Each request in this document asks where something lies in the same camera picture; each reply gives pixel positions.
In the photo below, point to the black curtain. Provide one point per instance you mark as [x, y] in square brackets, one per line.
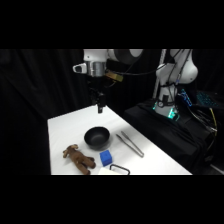
[40, 86]

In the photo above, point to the black bowl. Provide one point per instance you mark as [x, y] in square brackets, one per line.
[96, 136]

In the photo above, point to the gold wrist camera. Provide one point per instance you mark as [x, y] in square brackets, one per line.
[114, 76]

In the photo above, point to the brown teddy bear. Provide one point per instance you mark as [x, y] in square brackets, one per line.
[78, 159]

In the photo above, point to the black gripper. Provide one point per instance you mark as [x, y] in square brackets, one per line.
[93, 86]

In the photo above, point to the backlit keyboard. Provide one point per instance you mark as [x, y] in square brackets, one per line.
[207, 99]

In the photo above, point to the black cloth covered stand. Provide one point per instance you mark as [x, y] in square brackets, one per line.
[166, 136]

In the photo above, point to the metal tongs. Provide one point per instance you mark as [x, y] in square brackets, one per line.
[130, 143]

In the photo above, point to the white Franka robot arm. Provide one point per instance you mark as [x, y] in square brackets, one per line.
[180, 68]

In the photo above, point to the blue cube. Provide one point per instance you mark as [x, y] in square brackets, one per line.
[106, 157]

